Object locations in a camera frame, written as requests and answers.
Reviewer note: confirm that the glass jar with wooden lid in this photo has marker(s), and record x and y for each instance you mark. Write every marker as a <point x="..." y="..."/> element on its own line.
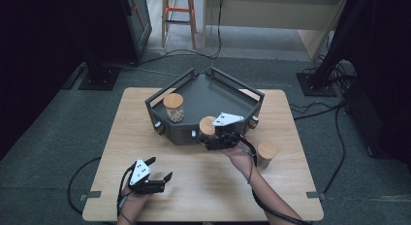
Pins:
<point x="266" y="152"/>
<point x="174" y="107"/>
<point x="207" y="125"/>

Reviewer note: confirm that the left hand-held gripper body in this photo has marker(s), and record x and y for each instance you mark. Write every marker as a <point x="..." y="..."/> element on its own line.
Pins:
<point x="140" y="179"/>

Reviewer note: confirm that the person's right hand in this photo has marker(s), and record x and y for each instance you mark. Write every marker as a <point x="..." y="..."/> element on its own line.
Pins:
<point x="240" y="158"/>

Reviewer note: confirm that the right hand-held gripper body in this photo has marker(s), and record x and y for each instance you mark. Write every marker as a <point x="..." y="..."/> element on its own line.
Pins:
<point x="224" y="137"/>

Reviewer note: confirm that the black stand with base plate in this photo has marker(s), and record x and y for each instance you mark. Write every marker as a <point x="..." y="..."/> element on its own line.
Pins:
<point x="100" y="78"/>
<point x="315" y="84"/>

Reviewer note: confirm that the dark corner shelf rack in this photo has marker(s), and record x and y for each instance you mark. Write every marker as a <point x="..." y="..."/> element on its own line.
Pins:
<point x="206" y="95"/>

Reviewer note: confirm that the wooden step ladder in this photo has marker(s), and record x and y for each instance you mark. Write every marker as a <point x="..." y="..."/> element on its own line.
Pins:
<point x="179" y="10"/>

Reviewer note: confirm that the grey tape strip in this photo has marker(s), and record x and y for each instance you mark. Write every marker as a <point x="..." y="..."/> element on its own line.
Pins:
<point x="92" y="195"/>
<point x="315" y="195"/>

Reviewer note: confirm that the person's left hand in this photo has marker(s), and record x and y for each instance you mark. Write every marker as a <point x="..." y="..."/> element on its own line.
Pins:
<point x="134" y="200"/>

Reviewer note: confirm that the light wooden cabinet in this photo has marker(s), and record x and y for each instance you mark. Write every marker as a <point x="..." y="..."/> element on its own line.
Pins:
<point x="274" y="11"/>

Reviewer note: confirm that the leaning dark panel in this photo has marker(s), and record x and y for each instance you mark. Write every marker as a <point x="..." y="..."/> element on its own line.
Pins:
<point x="140" y="24"/>

